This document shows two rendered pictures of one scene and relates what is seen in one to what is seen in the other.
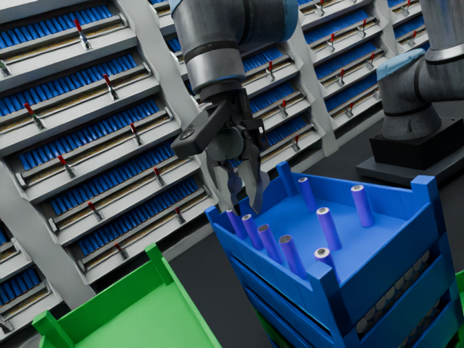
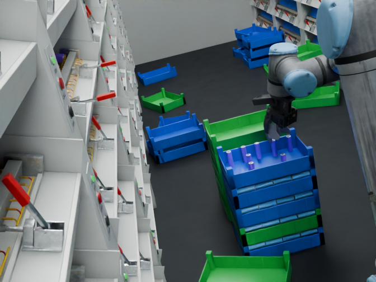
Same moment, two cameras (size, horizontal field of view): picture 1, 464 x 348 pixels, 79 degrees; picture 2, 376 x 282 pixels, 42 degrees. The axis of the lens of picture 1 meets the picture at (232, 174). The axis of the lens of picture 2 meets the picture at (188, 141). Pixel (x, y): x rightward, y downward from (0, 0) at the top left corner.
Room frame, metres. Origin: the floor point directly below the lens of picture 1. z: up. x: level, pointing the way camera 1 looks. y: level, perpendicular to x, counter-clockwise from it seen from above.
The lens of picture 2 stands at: (0.68, -1.64, 1.17)
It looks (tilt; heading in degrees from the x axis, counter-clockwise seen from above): 23 degrees down; 109
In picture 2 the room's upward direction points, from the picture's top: 13 degrees counter-clockwise
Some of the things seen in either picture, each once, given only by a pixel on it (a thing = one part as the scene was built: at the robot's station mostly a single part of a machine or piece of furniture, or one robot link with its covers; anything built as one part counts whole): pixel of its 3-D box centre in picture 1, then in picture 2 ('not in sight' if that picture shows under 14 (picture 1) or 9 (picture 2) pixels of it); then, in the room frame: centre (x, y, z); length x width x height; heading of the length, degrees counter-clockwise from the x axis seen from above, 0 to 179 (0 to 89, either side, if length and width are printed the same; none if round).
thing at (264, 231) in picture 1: (271, 245); (258, 150); (0.36, -0.01, 0.36); 0.02 x 0.02 x 0.06
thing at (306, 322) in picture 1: (316, 257); (267, 176); (0.39, -0.07, 0.28); 0.30 x 0.20 x 0.08; 22
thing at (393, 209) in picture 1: (301, 218); (263, 157); (0.39, -0.07, 0.36); 0.30 x 0.20 x 0.08; 22
